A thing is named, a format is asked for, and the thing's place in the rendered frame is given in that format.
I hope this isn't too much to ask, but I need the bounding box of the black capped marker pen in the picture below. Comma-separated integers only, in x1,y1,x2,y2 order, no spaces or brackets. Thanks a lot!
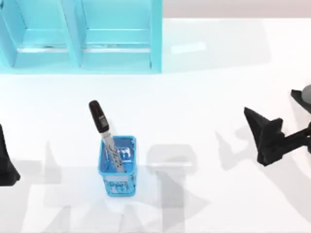
88,100,128,174

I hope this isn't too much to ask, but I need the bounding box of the light blue rack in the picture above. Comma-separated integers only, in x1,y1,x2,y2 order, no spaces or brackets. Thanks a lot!
0,0,163,75

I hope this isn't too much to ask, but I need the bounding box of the pale grey rounded box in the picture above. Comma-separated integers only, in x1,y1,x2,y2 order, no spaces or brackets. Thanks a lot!
300,84,311,104

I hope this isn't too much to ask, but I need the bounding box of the blue mesh pen holder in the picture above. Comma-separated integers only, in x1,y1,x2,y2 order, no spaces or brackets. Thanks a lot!
98,135,137,198

